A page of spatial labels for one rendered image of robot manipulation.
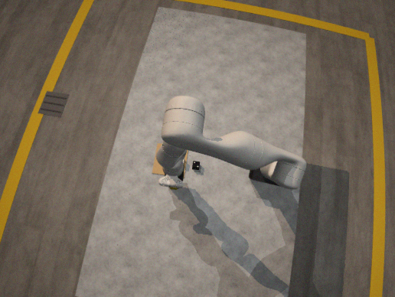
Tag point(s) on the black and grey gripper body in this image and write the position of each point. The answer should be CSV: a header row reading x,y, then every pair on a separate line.
x,y
172,179

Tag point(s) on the tan mat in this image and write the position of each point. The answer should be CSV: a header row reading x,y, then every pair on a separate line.
x,y
157,169

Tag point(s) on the black die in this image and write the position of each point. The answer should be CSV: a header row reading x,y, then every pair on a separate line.
x,y
196,165

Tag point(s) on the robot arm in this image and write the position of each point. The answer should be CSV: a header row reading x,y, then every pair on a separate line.
x,y
182,130

